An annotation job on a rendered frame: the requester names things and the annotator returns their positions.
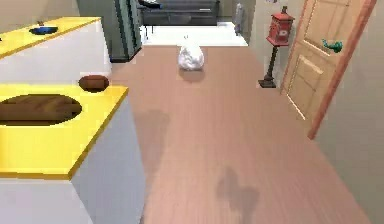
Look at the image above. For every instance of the white garbage bag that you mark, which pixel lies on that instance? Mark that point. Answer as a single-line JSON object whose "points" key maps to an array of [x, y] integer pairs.
{"points": [[190, 57]]}

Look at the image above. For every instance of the brown wooden bowl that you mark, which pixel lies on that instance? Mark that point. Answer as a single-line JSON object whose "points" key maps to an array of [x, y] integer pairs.
{"points": [[94, 82]]}

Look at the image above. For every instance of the dark green cabinet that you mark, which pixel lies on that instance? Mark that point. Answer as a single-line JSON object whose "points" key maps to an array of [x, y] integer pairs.
{"points": [[116, 30]]}

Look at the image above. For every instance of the red box on black stand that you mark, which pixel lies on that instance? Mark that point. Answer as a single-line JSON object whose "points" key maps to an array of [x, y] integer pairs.
{"points": [[279, 30]]}

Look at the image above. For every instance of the light wooden room door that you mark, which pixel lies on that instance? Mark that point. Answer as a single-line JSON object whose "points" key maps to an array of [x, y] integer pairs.
{"points": [[320, 63]]}

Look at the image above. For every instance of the long yellow topped white counter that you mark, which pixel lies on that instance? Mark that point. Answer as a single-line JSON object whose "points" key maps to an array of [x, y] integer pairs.
{"points": [[60, 56]]}

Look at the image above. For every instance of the brown wooden cutting board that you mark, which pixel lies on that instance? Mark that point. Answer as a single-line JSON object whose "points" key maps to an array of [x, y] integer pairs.
{"points": [[36, 110]]}

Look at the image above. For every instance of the blue bowl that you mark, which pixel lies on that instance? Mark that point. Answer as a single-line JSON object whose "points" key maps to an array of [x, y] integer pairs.
{"points": [[43, 30]]}

